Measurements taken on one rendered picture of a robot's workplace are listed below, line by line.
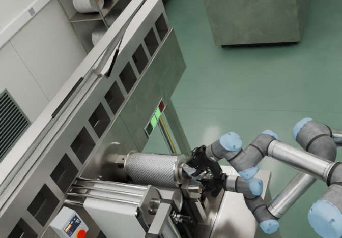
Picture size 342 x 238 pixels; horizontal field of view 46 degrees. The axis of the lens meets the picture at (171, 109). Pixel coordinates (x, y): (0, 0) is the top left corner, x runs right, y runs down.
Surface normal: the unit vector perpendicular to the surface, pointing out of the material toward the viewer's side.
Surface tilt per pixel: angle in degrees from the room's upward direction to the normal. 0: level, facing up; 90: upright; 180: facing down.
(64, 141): 90
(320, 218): 83
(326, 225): 83
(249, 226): 0
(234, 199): 0
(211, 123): 0
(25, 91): 90
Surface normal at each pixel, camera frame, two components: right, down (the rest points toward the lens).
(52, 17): 0.89, 0.03
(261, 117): -0.29, -0.72
